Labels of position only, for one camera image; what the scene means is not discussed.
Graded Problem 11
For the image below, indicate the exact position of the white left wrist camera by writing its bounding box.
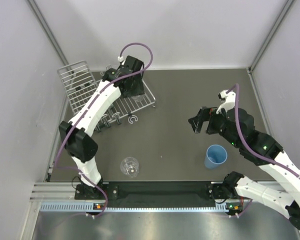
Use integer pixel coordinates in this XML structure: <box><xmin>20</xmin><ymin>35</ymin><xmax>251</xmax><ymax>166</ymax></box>
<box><xmin>117</xmin><ymin>55</ymin><xmax>145</xmax><ymax>73</ymax></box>

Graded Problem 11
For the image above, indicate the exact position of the metal wire dish rack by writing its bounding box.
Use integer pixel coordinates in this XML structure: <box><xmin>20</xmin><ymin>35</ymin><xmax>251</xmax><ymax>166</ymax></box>
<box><xmin>57</xmin><ymin>60</ymin><xmax>156</xmax><ymax>137</ymax></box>

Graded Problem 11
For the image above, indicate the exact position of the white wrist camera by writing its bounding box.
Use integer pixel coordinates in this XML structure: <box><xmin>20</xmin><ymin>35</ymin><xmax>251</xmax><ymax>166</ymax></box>
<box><xmin>117</xmin><ymin>55</ymin><xmax>145</xmax><ymax>73</ymax></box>
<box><xmin>216</xmin><ymin>90</ymin><xmax>236</xmax><ymax>114</ymax></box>

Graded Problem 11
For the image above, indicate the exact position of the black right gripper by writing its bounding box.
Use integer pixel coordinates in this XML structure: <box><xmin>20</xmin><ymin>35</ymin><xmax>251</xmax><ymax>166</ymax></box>
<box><xmin>188</xmin><ymin>103</ymin><xmax>241</xmax><ymax>148</ymax></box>

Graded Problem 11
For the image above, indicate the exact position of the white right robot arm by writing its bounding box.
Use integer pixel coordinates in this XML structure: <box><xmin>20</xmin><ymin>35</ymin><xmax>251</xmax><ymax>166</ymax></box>
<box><xmin>188</xmin><ymin>106</ymin><xmax>300</xmax><ymax>231</ymax></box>

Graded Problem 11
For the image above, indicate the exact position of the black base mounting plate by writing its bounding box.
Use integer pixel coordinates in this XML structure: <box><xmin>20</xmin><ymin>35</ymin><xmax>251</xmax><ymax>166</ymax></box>
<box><xmin>74</xmin><ymin>181</ymin><xmax>246</xmax><ymax>207</ymax></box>

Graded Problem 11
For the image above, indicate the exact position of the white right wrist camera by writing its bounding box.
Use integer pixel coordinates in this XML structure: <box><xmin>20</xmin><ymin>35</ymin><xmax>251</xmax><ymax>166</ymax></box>
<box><xmin>216</xmin><ymin>90</ymin><xmax>236</xmax><ymax>114</ymax></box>

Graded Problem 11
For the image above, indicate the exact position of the clear wine glass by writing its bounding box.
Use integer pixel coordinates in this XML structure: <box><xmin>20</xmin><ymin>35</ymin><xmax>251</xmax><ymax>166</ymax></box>
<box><xmin>131</xmin><ymin>94</ymin><xmax>145</xmax><ymax>103</ymax></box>

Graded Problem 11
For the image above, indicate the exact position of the small metal c-shaped hook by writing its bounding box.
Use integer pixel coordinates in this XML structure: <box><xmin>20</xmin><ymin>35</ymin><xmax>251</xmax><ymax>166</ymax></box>
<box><xmin>128</xmin><ymin>115</ymin><xmax>139</xmax><ymax>124</ymax></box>

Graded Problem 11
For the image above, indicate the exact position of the clear glass tumbler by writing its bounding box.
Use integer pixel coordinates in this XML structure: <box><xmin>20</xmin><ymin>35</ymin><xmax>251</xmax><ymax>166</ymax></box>
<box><xmin>120</xmin><ymin>156</ymin><xmax>140</xmax><ymax>178</ymax></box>

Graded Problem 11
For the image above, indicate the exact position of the blue plastic cup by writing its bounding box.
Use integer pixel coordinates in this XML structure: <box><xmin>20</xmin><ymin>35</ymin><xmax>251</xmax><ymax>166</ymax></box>
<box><xmin>204</xmin><ymin>144</ymin><xmax>228</xmax><ymax>170</ymax></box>

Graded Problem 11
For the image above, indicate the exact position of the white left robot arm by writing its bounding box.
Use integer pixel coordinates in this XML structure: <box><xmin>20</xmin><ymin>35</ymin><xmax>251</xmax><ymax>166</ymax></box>
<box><xmin>55</xmin><ymin>65</ymin><xmax>146</xmax><ymax>199</ymax></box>

